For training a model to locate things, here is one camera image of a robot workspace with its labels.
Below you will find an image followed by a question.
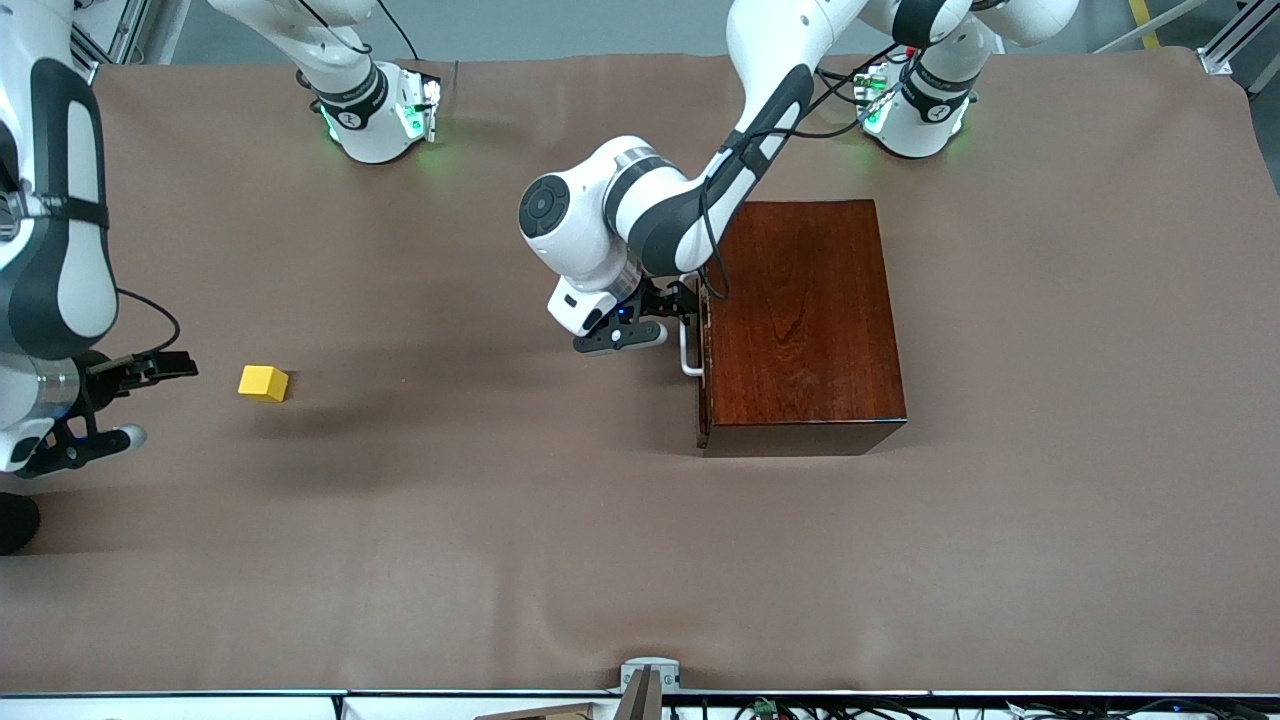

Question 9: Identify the yellow block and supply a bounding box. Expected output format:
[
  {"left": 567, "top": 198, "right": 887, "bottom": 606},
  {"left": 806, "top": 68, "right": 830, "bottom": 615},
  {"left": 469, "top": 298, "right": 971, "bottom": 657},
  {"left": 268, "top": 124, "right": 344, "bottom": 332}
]
[{"left": 238, "top": 365, "right": 290, "bottom": 403}]

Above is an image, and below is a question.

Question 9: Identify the large table cover cloth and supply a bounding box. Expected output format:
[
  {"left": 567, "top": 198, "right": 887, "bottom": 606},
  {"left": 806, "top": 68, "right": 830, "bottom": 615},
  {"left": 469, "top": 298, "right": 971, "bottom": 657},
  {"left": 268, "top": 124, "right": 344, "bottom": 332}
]
[{"left": 0, "top": 45, "right": 1280, "bottom": 696}]

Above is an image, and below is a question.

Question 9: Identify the grey metal bar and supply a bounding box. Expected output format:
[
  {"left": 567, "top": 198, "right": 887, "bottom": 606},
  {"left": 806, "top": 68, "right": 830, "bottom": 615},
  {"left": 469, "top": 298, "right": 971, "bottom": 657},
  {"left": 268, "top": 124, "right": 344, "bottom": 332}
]
[{"left": 1095, "top": 0, "right": 1201, "bottom": 53}]

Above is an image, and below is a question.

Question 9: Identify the black base cable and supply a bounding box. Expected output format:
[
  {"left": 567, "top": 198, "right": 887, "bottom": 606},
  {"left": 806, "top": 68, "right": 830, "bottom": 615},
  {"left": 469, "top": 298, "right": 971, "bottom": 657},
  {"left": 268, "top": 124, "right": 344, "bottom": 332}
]
[
  {"left": 815, "top": 65, "right": 881, "bottom": 111},
  {"left": 376, "top": 0, "right": 421, "bottom": 63}
]

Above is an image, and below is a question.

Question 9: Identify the grey metal clamp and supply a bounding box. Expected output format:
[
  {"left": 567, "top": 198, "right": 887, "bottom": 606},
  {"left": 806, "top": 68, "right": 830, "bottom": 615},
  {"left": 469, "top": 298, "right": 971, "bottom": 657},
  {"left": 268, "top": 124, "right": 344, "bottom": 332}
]
[{"left": 619, "top": 656, "right": 682, "bottom": 694}]

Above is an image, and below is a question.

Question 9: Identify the wooden drawer with white handle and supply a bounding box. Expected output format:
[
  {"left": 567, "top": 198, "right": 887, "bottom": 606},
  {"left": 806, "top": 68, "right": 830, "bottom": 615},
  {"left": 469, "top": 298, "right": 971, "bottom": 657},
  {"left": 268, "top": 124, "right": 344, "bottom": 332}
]
[{"left": 680, "top": 272, "right": 713, "bottom": 449}]

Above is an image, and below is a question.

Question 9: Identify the aluminium profile frame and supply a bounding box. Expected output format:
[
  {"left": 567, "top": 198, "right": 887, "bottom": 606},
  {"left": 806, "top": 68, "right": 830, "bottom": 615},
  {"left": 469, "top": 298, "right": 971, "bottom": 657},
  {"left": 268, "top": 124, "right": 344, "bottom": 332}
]
[
  {"left": 1195, "top": 0, "right": 1280, "bottom": 76},
  {"left": 70, "top": 0, "right": 191, "bottom": 89}
]

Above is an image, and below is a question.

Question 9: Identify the dark wooden cabinet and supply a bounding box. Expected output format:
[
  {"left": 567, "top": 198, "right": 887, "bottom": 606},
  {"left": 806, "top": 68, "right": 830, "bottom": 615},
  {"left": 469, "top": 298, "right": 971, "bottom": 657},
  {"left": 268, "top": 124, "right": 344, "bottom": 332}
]
[{"left": 703, "top": 198, "right": 909, "bottom": 458}]

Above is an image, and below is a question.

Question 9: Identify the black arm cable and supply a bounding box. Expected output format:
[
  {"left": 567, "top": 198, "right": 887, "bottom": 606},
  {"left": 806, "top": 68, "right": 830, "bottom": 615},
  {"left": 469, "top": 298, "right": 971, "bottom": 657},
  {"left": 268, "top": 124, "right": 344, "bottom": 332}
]
[
  {"left": 698, "top": 42, "right": 906, "bottom": 301},
  {"left": 115, "top": 288, "right": 183, "bottom": 353}
]

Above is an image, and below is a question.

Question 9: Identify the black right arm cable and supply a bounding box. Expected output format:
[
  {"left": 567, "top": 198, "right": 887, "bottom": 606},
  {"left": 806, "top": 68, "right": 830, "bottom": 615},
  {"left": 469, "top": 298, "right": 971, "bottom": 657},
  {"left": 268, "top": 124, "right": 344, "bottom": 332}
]
[{"left": 115, "top": 288, "right": 183, "bottom": 353}]

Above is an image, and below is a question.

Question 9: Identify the white table edge rail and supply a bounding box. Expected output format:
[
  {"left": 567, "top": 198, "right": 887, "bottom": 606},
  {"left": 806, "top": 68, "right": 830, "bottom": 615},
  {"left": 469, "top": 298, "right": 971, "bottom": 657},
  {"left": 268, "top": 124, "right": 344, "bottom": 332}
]
[{"left": 0, "top": 690, "right": 1280, "bottom": 720}]

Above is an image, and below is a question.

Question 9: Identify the flat wooden board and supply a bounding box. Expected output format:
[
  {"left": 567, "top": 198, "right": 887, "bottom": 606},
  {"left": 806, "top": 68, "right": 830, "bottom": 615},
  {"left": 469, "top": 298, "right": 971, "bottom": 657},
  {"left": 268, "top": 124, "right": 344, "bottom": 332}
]
[{"left": 475, "top": 702, "right": 593, "bottom": 720}]

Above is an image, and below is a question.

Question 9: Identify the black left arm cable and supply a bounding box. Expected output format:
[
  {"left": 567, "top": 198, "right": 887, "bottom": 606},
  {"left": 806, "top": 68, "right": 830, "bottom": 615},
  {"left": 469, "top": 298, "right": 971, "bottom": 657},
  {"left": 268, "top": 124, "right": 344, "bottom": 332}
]
[{"left": 698, "top": 42, "right": 906, "bottom": 301}]

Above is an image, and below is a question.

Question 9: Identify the black round object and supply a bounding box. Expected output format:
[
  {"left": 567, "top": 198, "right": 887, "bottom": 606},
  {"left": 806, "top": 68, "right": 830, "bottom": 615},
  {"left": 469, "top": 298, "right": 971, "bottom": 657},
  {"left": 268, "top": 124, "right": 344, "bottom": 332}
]
[{"left": 0, "top": 492, "right": 42, "bottom": 557}]

